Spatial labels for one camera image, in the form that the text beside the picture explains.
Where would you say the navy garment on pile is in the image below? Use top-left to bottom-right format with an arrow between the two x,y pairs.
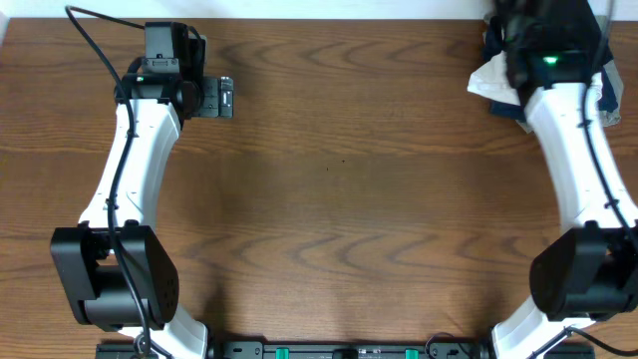
479,13 -> 619,123

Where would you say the black garment on pile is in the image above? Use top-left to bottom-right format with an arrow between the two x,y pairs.
494,0 -> 613,79

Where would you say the white garment on pile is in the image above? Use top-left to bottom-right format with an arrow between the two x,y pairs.
467,50 -> 604,109

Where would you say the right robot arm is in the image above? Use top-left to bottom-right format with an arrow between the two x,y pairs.
484,50 -> 637,358

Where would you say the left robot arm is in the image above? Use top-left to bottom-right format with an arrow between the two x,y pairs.
50,22 -> 234,358

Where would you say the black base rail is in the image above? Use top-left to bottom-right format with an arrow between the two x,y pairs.
95,338 -> 595,359

